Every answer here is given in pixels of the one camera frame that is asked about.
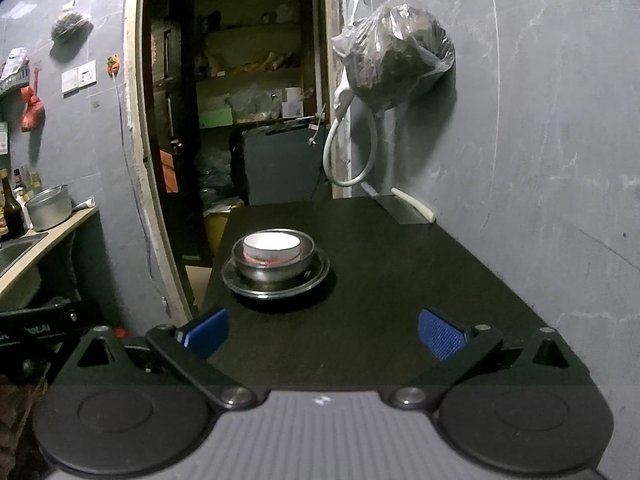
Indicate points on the steel pot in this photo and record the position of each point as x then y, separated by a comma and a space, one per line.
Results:
47, 210

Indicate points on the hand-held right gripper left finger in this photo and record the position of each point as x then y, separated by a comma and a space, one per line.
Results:
207, 332

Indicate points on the steel sink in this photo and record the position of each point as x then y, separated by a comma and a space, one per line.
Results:
17, 252

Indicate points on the small steel bowl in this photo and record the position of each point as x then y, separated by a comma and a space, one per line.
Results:
270, 275

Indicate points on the dark wooden door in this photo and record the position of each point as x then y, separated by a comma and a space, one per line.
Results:
180, 110

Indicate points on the hanging clear plastic bag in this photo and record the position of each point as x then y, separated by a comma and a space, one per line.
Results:
395, 45

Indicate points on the grey appliance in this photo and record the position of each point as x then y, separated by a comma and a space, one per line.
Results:
285, 165

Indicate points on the steel cleaver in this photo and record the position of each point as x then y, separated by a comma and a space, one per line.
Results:
405, 210

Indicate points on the orange wall hook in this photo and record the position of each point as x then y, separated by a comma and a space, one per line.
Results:
113, 65

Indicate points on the crumpled plastic bags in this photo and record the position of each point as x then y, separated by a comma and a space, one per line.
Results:
217, 180

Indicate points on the wooden storage shelf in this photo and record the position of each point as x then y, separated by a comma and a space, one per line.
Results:
250, 35

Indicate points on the wide steel plate with label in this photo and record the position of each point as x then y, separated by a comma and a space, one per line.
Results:
280, 295

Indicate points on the small white box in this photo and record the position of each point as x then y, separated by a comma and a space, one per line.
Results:
292, 102

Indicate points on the white wall rack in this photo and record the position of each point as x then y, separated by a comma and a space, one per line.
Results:
15, 72

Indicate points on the hanging dark mesh bag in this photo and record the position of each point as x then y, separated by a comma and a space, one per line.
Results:
70, 25

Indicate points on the beige kitchen counter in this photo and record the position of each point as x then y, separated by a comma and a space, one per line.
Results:
65, 225

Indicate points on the white wall switch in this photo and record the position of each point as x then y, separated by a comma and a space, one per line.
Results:
79, 76

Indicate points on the green box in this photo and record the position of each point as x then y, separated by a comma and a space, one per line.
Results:
216, 117

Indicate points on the white rod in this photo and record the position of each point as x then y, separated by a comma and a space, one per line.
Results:
415, 205

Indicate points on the white door frame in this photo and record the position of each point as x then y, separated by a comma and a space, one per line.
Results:
131, 110

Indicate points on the red hanging bag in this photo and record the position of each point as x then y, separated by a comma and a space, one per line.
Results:
32, 112

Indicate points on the brown glass bottle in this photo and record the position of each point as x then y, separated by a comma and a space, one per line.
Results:
12, 215

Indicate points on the small seasoning bottle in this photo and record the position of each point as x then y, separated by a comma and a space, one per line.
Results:
21, 182

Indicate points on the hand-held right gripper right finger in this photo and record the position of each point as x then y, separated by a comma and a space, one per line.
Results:
440, 335

